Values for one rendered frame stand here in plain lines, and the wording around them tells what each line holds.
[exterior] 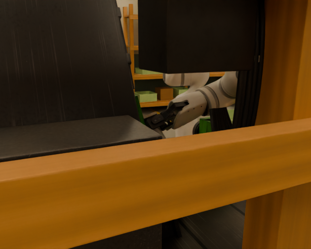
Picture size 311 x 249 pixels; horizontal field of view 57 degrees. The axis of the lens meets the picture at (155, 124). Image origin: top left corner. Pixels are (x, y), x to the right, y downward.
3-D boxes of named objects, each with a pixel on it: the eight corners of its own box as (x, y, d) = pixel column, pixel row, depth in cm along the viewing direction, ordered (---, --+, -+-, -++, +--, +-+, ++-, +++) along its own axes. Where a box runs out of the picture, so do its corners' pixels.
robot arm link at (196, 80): (172, 107, 155) (171, 62, 150) (206, 105, 156) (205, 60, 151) (176, 111, 143) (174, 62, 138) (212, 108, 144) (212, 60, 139)
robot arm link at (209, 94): (197, 97, 89) (189, 101, 88) (205, 80, 81) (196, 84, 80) (213, 118, 86) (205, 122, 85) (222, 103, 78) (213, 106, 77)
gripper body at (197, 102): (192, 102, 89) (161, 116, 85) (200, 82, 80) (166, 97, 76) (206, 121, 86) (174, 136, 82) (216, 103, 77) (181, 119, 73)
